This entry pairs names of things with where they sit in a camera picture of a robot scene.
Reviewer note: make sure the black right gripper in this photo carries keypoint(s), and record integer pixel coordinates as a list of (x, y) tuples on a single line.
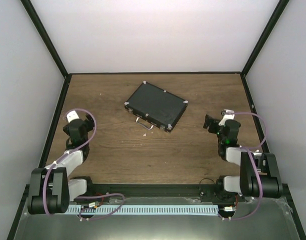
[(208, 122)]

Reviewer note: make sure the black front mounting rail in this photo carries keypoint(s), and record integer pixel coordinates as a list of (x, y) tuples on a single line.
[(206, 192)]

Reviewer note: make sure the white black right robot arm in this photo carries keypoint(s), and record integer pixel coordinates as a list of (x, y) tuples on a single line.
[(259, 174)]

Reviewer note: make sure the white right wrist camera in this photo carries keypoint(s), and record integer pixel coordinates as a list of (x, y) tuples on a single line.
[(227, 114)]

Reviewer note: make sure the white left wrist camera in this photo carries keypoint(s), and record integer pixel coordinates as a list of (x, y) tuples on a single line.
[(71, 116)]

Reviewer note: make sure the black poker chip case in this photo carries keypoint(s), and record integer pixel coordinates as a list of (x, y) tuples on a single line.
[(155, 107)]

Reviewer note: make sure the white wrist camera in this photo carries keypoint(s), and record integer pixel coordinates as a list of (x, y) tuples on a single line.
[(227, 114), (71, 116)]

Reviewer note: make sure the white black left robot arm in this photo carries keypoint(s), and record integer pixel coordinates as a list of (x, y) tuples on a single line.
[(50, 191)]

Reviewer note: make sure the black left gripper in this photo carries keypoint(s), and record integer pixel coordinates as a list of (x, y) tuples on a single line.
[(90, 126)]

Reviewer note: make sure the light blue slotted cable duct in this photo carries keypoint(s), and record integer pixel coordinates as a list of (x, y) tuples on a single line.
[(195, 210)]

